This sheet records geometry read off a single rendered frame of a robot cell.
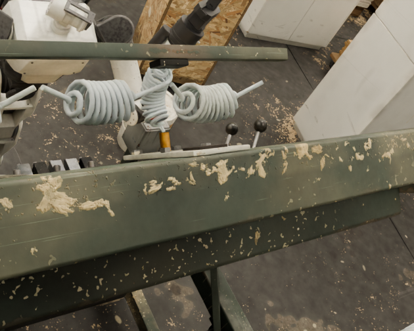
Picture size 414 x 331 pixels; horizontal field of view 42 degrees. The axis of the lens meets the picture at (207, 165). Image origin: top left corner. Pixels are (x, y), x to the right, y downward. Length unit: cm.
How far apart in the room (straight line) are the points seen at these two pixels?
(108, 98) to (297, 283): 269
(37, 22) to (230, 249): 99
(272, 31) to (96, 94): 436
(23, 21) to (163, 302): 166
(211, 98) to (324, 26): 448
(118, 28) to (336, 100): 242
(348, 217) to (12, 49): 83
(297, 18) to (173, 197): 448
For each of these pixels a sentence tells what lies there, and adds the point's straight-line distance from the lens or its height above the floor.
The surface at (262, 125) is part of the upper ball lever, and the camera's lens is 144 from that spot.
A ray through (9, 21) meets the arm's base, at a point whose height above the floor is 134.
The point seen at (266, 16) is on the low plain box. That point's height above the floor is 26.
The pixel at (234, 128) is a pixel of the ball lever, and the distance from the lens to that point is 153.
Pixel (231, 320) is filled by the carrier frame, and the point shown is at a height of 79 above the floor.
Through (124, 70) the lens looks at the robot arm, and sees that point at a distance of 184.
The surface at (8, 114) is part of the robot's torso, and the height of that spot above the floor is 71.
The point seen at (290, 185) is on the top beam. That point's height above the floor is 185.
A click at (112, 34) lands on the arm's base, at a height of 133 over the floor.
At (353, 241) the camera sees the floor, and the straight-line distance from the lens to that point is 386.
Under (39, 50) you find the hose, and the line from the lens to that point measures 69.
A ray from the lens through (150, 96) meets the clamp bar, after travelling 83.
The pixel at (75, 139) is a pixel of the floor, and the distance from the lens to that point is 329.
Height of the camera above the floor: 234
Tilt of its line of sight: 41 degrees down
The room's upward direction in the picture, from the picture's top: 34 degrees clockwise
